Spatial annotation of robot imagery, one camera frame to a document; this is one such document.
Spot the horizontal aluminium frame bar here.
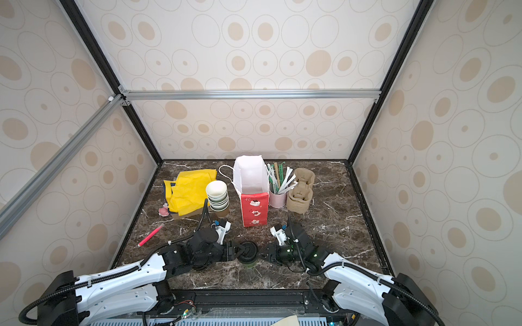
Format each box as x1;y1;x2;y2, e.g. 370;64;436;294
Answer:
123;88;381;101

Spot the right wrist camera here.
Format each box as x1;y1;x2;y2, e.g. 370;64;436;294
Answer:
270;224;288;247

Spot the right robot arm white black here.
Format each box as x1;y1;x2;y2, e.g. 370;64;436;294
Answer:
258;222;443;325

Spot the yellow napkin stack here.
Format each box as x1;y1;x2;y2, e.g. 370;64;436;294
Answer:
163;169;217;216

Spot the stack of paper cups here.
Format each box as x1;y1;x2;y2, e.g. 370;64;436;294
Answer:
205;180;229;218

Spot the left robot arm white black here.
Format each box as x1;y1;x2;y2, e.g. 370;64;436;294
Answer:
18;225;246;325

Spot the red white paper bag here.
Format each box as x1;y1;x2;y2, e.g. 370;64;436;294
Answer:
232;156;269;228

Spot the left diagonal aluminium bar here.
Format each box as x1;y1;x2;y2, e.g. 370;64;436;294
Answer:
1;95;123;238

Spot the pink straw holder cup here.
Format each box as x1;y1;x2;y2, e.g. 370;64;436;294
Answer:
269;192;287;209

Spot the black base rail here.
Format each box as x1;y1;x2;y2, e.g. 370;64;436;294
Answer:
73;288;413;326

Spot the pink highlighter pen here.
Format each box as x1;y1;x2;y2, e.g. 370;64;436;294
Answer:
137;224;164;247

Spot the pulp cup carrier stack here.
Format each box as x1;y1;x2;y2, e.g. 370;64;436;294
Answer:
286;168;315;214

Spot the green paper coffee cup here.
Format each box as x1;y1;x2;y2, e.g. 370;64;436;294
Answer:
241;260;257;268

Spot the small pink round object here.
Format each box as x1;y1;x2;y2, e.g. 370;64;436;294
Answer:
159;207;170;217

